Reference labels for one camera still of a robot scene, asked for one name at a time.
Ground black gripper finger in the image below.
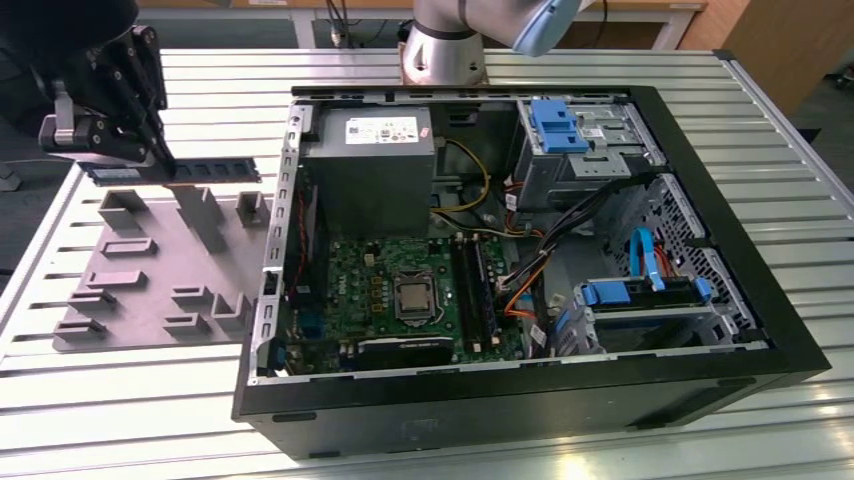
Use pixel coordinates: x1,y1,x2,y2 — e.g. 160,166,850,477
37,77,180,185
105,25,169,140

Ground blue RAM stick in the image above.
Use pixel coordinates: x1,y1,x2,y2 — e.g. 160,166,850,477
78,156,259,188

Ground black RAM slot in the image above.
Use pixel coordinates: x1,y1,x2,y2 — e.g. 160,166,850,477
449,232,484,352

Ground grey parts rack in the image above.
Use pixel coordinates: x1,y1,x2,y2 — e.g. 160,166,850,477
50,185,279,353

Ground grey power supply unit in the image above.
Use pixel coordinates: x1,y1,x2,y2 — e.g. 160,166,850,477
297,103,439,239

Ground green motherboard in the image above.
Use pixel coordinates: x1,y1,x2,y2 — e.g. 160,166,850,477
276,234,535,376

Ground CPU socket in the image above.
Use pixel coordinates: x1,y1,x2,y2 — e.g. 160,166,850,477
389,269,447,324

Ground silver CPU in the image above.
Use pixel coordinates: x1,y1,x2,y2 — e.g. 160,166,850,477
397,282,435,311

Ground black graphics card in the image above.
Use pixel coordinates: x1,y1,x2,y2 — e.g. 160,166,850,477
339,334,455,371

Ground hard disk in blue carrier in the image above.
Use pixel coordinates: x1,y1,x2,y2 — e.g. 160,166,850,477
576,277,714,314

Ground black PC case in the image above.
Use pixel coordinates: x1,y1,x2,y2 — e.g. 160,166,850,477
229,84,834,460

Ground silver disk bay cage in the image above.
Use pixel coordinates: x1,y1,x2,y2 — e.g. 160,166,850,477
572,277,768,356

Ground wooden cabinet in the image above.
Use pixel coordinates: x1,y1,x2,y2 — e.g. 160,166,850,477
679,0,854,116

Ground white frame wooden desk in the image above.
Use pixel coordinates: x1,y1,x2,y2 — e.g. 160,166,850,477
136,0,708,51

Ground black cable with metal plug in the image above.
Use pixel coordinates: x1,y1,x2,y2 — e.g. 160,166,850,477
323,0,349,47

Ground red black twisted wire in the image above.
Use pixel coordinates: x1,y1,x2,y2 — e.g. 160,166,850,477
296,188,316,264

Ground yellow power wires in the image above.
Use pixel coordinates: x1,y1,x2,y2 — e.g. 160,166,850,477
429,138,493,217

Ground red wires with white connector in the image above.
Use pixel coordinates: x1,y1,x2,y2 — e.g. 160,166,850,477
500,177,528,211

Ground orange wire bundle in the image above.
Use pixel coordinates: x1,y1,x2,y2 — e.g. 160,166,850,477
499,254,555,319

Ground black cable bundle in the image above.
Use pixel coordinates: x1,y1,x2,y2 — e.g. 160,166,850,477
529,169,668,274

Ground blue flat data cable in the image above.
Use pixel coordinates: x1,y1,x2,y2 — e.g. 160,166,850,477
628,227,668,294

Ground red data cable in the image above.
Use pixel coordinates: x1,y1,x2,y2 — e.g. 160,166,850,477
652,239,676,281

